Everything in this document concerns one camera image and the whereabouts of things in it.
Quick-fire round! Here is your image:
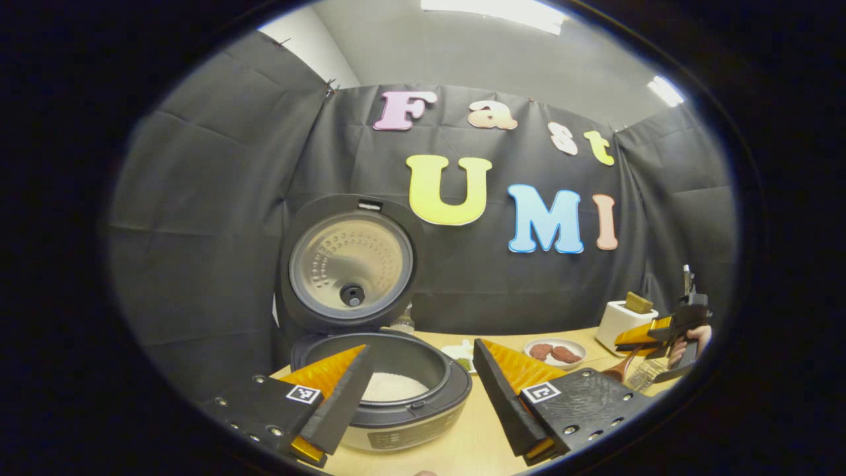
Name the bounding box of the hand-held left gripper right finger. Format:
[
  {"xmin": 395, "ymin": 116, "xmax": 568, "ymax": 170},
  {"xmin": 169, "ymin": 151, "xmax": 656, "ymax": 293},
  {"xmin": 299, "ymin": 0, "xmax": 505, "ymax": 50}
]
[{"xmin": 472, "ymin": 338, "xmax": 655, "ymax": 467}]

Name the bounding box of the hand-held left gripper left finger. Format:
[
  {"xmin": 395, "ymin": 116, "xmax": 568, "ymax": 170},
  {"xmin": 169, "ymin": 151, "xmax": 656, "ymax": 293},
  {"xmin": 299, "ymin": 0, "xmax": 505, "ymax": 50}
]
[{"xmin": 200, "ymin": 344, "xmax": 375, "ymax": 469}]

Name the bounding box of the black backdrop cloth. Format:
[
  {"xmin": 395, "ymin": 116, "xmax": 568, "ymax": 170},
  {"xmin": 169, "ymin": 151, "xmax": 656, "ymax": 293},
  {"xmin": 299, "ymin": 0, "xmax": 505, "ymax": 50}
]
[{"xmin": 106, "ymin": 30, "xmax": 738, "ymax": 401}]

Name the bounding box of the metal wire chopstick holder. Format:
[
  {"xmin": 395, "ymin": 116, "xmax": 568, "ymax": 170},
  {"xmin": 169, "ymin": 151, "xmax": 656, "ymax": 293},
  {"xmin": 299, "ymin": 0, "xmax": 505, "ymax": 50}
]
[{"xmin": 625, "ymin": 357, "xmax": 670, "ymax": 393}]

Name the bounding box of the white toaster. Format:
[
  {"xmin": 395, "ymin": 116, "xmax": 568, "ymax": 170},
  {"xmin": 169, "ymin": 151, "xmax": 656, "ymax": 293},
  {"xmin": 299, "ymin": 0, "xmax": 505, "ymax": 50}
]
[{"xmin": 596, "ymin": 301, "xmax": 659, "ymax": 358}]

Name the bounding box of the white round plate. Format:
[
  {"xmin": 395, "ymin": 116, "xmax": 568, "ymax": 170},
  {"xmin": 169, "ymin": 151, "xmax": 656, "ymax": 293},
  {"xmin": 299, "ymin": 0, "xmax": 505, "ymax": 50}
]
[{"xmin": 524, "ymin": 338, "xmax": 587, "ymax": 369}]

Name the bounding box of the ceiling light panel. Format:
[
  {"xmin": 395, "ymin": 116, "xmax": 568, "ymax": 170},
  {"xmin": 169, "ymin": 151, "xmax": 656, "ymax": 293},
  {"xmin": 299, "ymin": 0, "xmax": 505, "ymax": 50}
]
[
  {"xmin": 648, "ymin": 76, "xmax": 685, "ymax": 108},
  {"xmin": 421, "ymin": 0, "xmax": 568, "ymax": 35}
]

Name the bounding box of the white rice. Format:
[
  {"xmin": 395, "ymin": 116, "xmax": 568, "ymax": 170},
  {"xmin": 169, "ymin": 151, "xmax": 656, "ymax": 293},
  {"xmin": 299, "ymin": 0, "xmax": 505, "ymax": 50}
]
[{"xmin": 360, "ymin": 372, "xmax": 430, "ymax": 403}]

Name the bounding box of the clear glass bottle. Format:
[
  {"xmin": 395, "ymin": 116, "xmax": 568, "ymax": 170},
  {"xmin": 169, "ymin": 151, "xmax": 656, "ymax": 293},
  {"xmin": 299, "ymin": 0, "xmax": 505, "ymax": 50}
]
[{"xmin": 390, "ymin": 304, "xmax": 416, "ymax": 335}]

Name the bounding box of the white divided grain dish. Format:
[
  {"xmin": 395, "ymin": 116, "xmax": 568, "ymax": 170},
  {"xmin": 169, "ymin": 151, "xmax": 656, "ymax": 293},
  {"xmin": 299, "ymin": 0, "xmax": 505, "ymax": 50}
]
[{"xmin": 441, "ymin": 339, "xmax": 478, "ymax": 374}]

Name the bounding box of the black silver rice cooker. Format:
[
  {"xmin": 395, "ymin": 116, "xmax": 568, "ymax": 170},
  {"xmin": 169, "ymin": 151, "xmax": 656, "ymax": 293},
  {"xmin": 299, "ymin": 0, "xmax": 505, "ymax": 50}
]
[{"xmin": 276, "ymin": 194, "xmax": 473, "ymax": 454}]

